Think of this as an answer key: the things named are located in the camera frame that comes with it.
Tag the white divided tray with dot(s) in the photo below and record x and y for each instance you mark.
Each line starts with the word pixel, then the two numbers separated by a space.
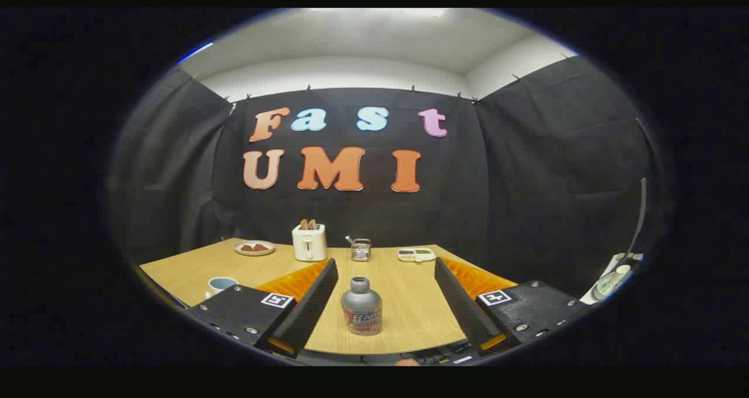
pixel 416 255

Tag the pale green round dish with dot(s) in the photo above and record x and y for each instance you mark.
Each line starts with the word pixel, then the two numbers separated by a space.
pixel 608 284

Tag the white sheet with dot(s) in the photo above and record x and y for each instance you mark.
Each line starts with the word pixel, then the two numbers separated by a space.
pixel 608 264

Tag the silver juice bottle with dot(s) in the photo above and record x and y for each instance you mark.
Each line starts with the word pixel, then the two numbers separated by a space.
pixel 361 304

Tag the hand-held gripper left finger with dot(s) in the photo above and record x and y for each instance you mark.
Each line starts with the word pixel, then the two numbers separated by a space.
pixel 313 304

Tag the white toaster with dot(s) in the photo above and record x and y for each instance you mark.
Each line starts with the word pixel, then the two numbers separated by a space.
pixel 309 246

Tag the white round plate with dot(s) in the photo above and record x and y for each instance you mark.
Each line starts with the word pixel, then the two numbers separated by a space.
pixel 254 251

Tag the wooden table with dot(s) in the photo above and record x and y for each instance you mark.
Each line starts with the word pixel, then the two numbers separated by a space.
pixel 404 304

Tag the white cup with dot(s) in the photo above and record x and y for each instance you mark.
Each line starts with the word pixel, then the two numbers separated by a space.
pixel 221 285

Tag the grey pole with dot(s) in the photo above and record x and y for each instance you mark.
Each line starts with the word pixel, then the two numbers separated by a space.
pixel 641 216

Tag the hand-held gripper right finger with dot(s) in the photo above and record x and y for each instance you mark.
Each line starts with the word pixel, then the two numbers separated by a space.
pixel 462 304

